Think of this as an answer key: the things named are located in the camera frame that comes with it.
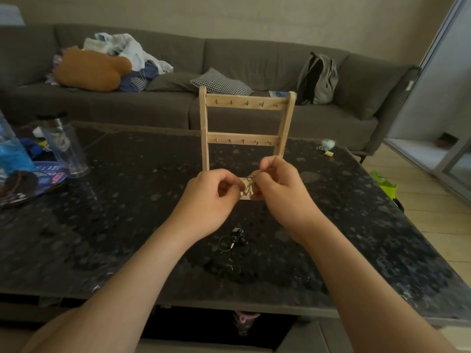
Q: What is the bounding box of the person's right hand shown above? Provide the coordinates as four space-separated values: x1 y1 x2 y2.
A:
251 156 328 245

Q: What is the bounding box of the person's left hand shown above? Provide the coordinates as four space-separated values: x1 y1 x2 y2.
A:
167 169 246 244

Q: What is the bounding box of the silver chain necklace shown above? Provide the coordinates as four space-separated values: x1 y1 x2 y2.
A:
241 172 258 199

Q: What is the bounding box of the black cord necklace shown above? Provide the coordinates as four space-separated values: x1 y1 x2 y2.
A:
217 227 248 253

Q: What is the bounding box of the wooden jewelry stand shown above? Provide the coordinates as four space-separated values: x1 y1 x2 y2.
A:
198 86 297 201

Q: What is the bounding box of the person's right forearm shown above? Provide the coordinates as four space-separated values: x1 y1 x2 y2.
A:
294 216 457 353

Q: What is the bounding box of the person's left forearm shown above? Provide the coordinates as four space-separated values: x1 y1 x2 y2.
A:
20 220 207 353

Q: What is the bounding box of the green bag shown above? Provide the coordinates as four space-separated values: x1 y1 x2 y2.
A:
369 171 399 199

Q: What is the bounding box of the pink item under table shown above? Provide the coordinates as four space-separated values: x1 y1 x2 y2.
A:
234 311 260 335

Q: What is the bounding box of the grey backpack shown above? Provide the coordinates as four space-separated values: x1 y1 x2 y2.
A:
295 51 339 105

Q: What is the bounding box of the checkered pillow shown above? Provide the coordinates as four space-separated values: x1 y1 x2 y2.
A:
190 68 254 96

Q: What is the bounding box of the grey flat cushion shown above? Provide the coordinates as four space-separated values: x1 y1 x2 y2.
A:
145 72 201 93

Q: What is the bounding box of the blue crumpled garment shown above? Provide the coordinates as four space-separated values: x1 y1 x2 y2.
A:
118 61 159 93

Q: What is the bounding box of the grey fabric sofa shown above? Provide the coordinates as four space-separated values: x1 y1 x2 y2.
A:
0 25 422 153

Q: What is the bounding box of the clear plastic tumbler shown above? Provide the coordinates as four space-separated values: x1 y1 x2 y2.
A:
38 113 89 179

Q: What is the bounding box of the blue printed packet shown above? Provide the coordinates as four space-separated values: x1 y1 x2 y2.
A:
0 137 71 206

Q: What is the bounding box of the dark shoe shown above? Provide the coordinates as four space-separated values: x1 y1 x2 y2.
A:
436 132 459 150

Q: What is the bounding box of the white crumpled garment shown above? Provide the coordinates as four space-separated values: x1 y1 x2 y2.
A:
82 32 174 75

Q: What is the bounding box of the brown plush toy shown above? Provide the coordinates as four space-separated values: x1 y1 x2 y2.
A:
53 46 132 92

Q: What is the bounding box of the sliding glass door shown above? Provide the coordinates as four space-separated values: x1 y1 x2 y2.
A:
382 0 471 204

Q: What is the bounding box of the blue plastic bottle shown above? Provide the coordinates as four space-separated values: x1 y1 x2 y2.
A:
0 110 36 177

